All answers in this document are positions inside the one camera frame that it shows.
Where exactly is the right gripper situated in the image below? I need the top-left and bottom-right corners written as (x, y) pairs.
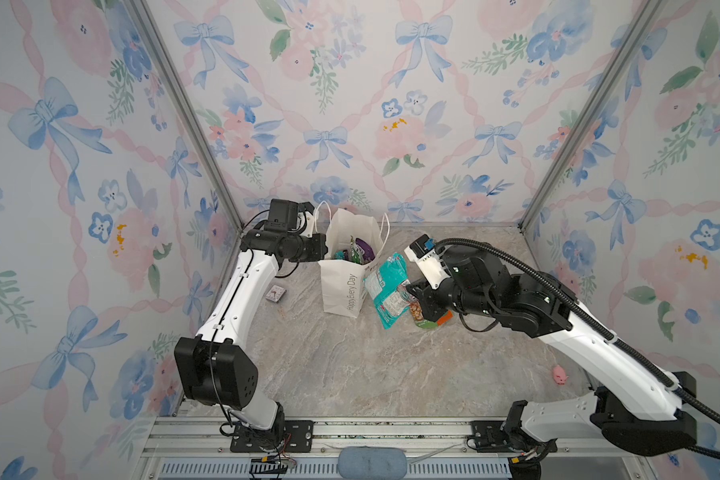
top-left (403, 275), bottom-right (498, 326)

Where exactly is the orange green snack bag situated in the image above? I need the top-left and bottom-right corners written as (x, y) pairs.
top-left (409, 299), bottom-right (455, 331)

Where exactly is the white paper gift bag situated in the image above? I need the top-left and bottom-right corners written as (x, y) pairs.
top-left (318, 209), bottom-right (390, 318)

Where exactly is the teal candy bag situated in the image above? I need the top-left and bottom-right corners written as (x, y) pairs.
top-left (363, 253), bottom-right (411, 330)

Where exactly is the purple candy bag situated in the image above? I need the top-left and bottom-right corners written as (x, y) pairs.
top-left (361, 239), bottom-right (375, 264)

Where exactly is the green Fox's candy bag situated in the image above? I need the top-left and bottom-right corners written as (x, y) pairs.
top-left (348, 237), bottom-right (369, 265)

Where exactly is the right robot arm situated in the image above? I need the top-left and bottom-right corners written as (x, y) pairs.
top-left (405, 235), bottom-right (697, 457)

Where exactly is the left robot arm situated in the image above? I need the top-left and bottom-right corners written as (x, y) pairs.
top-left (174, 199), bottom-right (328, 449)

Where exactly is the small white alarm clock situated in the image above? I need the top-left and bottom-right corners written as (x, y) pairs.
top-left (265, 285), bottom-right (287, 303)

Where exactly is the small pink toy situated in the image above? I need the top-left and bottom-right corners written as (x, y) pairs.
top-left (551, 365), bottom-right (568, 385)

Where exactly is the blue grey cloth pad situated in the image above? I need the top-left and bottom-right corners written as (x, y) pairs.
top-left (337, 446), bottom-right (408, 480)

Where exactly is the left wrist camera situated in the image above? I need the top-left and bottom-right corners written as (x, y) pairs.
top-left (264, 199), bottom-right (315, 235)

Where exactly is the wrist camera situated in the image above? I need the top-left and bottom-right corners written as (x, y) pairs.
top-left (264, 199), bottom-right (315, 235)
top-left (404, 234), bottom-right (450, 289)

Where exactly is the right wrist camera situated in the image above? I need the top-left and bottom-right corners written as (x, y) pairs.
top-left (404, 234), bottom-right (450, 289)

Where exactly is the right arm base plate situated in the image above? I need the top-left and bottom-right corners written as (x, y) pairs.
top-left (468, 420), bottom-right (558, 454)

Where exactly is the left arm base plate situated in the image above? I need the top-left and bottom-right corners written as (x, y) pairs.
top-left (230, 420), bottom-right (315, 454)

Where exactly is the black corrugated cable conduit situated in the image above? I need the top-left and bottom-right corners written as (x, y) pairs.
top-left (433, 237), bottom-right (720, 464)

